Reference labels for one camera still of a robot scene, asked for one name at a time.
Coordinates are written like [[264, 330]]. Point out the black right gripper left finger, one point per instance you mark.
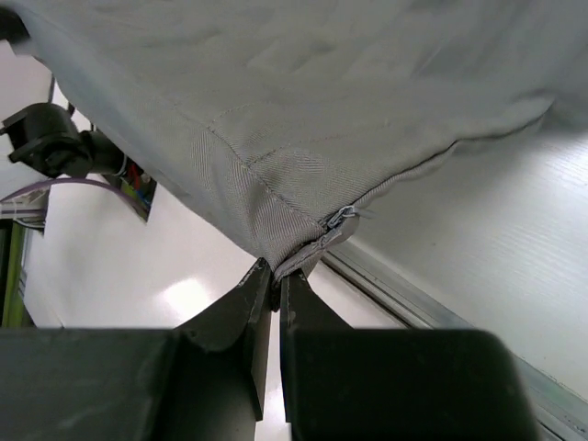
[[203, 380]]

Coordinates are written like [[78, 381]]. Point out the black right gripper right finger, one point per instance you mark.
[[347, 383]]

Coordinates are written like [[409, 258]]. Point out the grey pleated skirt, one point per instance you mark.
[[266, 118]]

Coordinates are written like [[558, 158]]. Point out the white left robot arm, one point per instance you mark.
[[44, 137]]

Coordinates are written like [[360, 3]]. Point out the aluminium front rail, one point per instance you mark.
[[561, 414]]

